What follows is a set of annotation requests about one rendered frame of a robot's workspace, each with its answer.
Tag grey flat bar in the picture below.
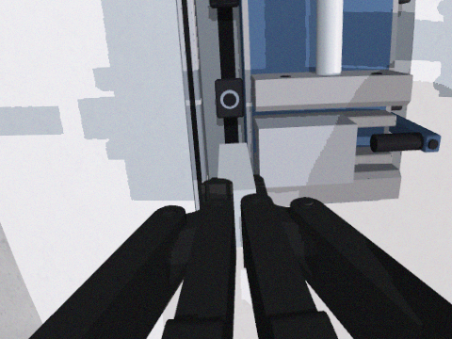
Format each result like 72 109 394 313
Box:
355 147 393 166
252 110 396 131

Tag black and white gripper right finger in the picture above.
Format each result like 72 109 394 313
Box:
233 143 452 339

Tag grey rectangular block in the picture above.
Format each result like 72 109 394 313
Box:
254 114 358 187

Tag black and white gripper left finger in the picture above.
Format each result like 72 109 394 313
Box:
28 143 239 339

